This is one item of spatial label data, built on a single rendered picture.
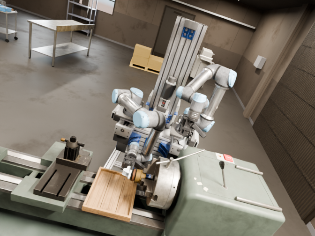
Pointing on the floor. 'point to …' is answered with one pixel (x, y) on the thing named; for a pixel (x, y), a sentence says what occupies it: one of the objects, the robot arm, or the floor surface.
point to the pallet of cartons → (146, 59)
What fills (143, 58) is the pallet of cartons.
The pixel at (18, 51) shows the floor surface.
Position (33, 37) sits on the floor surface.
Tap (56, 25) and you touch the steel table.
